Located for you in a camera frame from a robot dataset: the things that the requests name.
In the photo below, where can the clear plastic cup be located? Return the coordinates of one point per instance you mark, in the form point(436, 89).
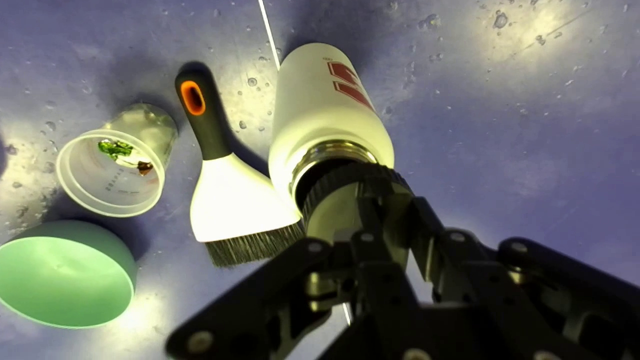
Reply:
point(112, 172)

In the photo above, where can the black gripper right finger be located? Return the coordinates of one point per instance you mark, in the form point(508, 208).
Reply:
point(546, 301)

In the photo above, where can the black bottle lid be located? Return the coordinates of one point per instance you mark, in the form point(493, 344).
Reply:
point(333, 183)

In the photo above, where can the green bowl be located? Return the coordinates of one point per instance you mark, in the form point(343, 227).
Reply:
point(61, 277)

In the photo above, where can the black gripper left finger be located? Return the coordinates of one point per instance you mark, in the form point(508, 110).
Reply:
point(281, 286)

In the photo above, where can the white bottle red logo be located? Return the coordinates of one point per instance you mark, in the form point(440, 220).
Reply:
point(326, 112)

